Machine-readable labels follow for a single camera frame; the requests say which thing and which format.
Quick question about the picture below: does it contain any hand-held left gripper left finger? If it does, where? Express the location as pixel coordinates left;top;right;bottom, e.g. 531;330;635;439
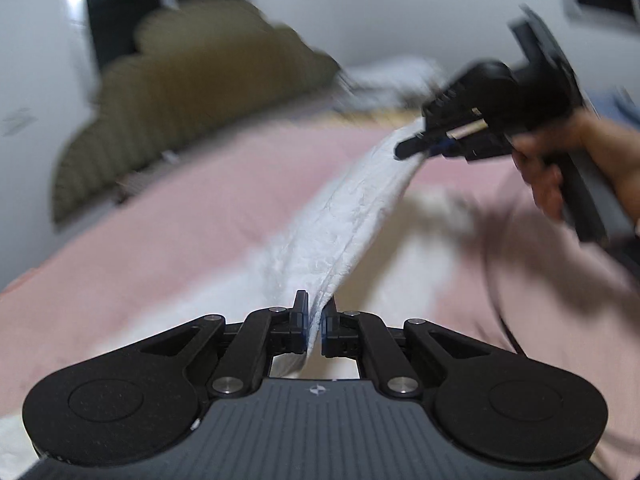
141;290;309;401

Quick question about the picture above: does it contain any pink bed blanket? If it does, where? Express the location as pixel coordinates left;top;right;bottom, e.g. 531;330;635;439
0;110;640;480

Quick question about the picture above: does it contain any person's right hand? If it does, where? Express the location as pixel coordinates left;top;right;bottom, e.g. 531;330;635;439
512;109;622;222

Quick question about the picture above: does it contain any blue cloth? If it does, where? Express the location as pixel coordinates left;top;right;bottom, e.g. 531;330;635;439
592;87;640;129

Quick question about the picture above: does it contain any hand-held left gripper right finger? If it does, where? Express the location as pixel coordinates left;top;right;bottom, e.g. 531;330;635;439
321;297;490;402

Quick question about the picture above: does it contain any person's right forearm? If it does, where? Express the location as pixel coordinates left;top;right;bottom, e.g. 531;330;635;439
611;114;640;207

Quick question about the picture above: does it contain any olive tufted headboard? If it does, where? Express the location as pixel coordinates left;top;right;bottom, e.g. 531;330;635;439
50;0;346;226

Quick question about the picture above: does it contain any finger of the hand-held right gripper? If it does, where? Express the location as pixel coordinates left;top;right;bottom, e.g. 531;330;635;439
394;129;458;162

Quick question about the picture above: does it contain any white towel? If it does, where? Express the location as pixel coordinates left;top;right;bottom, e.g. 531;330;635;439
0;122;476;480

